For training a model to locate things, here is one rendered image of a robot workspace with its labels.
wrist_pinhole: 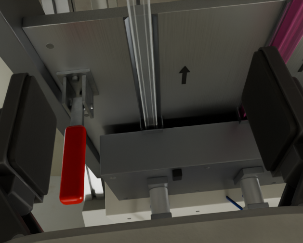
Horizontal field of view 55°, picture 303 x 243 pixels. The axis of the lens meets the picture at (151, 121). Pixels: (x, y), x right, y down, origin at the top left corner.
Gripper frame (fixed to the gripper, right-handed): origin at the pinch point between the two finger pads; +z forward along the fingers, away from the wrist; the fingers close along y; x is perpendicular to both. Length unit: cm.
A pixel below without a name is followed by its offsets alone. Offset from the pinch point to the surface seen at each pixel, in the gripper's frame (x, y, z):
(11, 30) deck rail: -1.8, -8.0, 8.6
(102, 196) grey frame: -42.4, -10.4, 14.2
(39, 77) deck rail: -6.8, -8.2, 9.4
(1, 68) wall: -238, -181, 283
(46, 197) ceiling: -338, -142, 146
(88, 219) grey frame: -42.7, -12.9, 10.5
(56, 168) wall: -354, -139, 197
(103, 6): -22.2, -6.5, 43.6
